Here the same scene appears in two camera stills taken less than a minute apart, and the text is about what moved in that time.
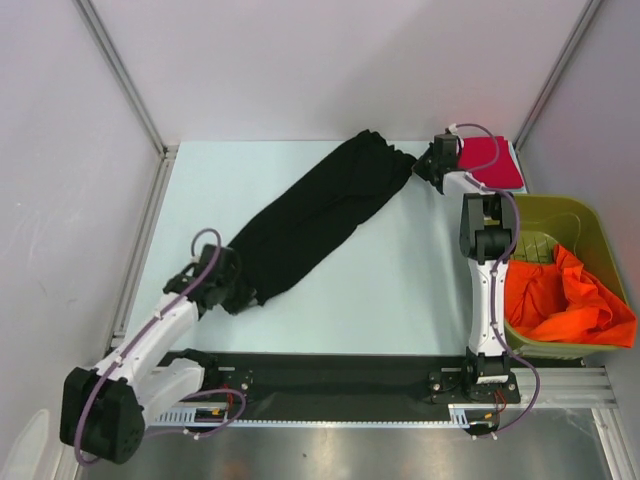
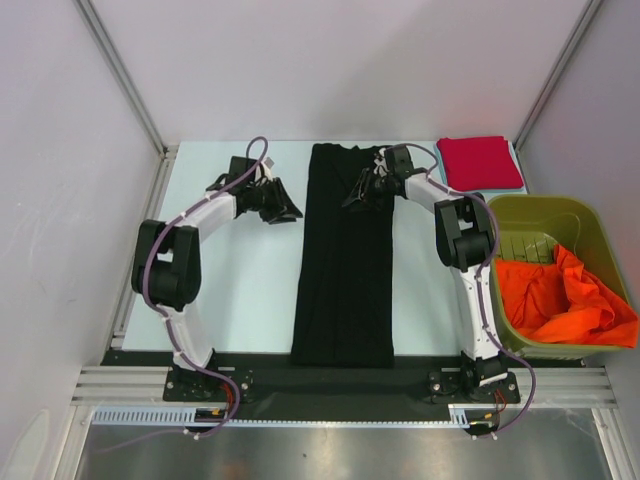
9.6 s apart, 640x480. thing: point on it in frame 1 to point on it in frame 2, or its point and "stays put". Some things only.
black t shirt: x=354 y=183 to x=345 y=305
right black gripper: x=426 y=166 to x=370 y=185
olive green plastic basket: x=542 y=221 stays put
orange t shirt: x=562 y=300 stays put
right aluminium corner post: x=522 y=136 stays put
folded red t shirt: x=490 y=162 stays put
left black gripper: x=245 y=297 to x=282 y=203
